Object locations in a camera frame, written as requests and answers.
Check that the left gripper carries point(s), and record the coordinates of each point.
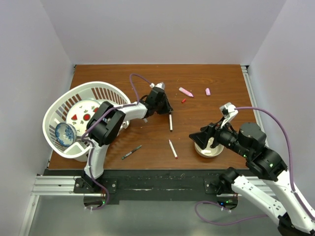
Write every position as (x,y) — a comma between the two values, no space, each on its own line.
(167,108)

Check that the white laundry basket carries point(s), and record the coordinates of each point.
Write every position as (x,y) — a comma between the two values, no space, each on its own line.
(98,91)

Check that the white marker red tip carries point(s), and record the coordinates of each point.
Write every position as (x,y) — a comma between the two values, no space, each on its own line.
(173,149)

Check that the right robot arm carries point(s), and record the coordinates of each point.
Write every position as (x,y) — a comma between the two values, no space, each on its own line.
(293,217)

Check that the watermelon pattern plate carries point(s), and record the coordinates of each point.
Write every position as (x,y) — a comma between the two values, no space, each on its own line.
(80,114)

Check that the pink highlighter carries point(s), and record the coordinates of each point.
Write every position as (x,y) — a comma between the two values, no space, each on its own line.
(186,92)

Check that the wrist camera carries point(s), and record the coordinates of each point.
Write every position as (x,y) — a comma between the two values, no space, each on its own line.
(159,85)
(229,112)

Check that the green pen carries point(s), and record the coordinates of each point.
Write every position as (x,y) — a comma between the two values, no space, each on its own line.
(131,152)

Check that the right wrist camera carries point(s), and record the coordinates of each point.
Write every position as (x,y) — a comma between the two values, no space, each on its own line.
(229,112)

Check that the pink highlighter cap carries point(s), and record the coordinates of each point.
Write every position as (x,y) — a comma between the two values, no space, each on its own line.
(207,91)

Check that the beige bowl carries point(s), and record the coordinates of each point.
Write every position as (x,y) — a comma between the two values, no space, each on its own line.
(209,152)

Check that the white marker black tip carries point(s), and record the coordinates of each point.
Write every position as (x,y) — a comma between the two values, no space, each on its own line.
(170,122)

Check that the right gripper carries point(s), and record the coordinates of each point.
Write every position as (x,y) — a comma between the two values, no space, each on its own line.
(201,137)

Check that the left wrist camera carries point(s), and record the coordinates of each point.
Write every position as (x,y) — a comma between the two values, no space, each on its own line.
(159,85)

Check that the black mounting base plate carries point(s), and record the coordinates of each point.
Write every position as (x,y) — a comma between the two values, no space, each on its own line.
(154,185)

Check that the blue patterned bowl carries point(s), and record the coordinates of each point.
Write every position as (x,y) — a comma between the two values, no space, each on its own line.
(65,134)

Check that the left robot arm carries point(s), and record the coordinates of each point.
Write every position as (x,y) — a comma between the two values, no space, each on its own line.
(105,125)

